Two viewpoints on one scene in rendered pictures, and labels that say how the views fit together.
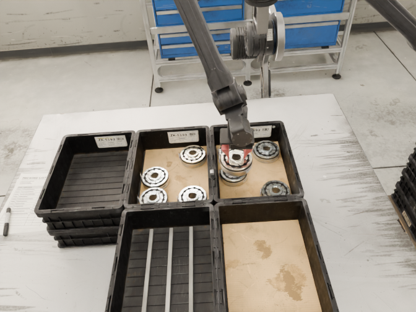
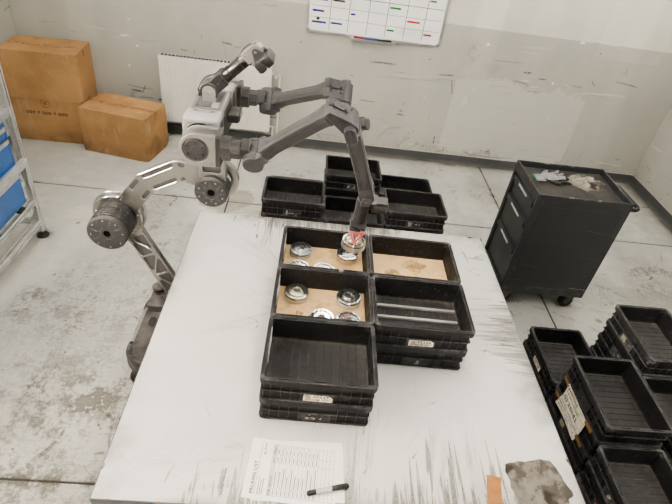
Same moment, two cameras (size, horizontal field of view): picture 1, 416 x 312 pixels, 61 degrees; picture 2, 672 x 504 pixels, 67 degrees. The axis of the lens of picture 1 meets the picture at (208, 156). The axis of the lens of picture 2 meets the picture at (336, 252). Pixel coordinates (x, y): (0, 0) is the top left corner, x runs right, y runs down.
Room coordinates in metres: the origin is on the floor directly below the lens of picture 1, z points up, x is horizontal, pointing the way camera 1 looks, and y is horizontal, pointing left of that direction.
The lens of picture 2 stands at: (1.06, 1.65, 2.30)
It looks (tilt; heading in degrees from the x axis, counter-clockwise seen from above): 37 degrees down; 264
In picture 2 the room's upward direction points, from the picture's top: 9 degrees clockwise
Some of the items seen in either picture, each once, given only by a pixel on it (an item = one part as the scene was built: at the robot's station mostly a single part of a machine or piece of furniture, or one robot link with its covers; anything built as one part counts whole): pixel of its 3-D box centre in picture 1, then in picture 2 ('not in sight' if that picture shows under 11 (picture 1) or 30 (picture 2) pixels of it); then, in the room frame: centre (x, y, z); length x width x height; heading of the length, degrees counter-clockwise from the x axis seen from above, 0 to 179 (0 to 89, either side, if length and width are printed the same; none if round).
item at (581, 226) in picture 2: not in sight; (546, 238); (-0.66, -1.14, 0.45); 0.60 x 0.45 x 0.90; 179
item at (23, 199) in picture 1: (30, 200); (295, 471); (0.99, 0.77, 0.70); 0.33 x 0.23 x 0.01; 179
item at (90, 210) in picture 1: (90, 169); (320, 352); (0.93, 0.44, 0.92); 0.40 x 0.30 x 0.02; 179
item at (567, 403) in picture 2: not in sight; (570, 411); (-0.30, 0.24, 0.41); 0.31 x 0.02 x 0.16; 89
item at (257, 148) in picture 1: (266, 149); (301, 248); (1.02, -0.24, 0.86); 0.10 x 0.10 x 0.01
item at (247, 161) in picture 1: (236, 158); (354, 240); (0.81, -0.09, 1.04); 0.10 x 0.10 x 0.01
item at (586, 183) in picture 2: not in sight; (586, 181); (-0.78, -1.19, 0.88); 0.29 x 0.22 x 0.03; 179
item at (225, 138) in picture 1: (236, 130); (359, 216); (0.80, -0.09, 1.16); 0.10 x 0.07 x 0.07; 84
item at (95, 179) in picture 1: (94, 178); (319, 361); (0.93, 0.44, 0.87); 0.40 x 0.30 x 0.11; 179
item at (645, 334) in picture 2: not in sight; (638, 361); (-0.86, -0.14, 0.37); 0.40 x 0.30 x 0.45; 90
